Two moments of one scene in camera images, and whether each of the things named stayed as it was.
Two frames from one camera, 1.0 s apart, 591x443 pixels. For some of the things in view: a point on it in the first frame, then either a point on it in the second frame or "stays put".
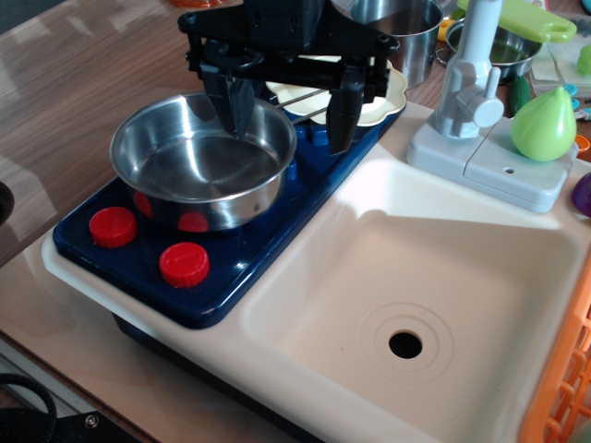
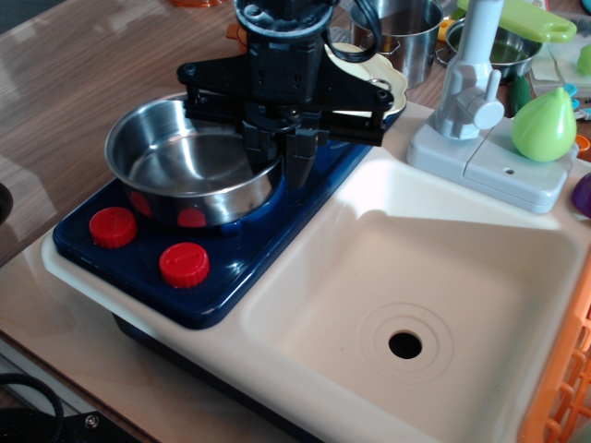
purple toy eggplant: (581, 195) stays put
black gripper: (289, 38) → (285, 78)
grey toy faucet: (467, 102) stays put
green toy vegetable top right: (584, 61) stays put
